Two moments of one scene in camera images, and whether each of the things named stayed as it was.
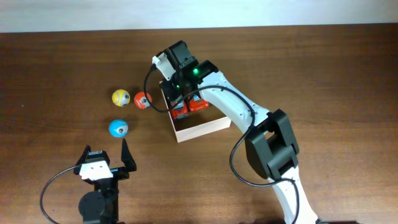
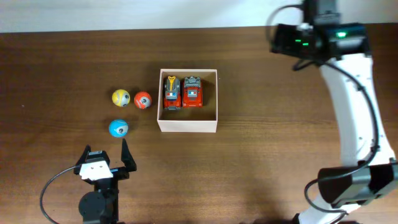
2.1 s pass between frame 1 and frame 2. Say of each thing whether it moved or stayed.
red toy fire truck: moved
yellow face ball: stayed
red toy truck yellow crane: moved
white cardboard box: moved
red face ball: stayed
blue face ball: stayed
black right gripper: moved
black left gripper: stayed
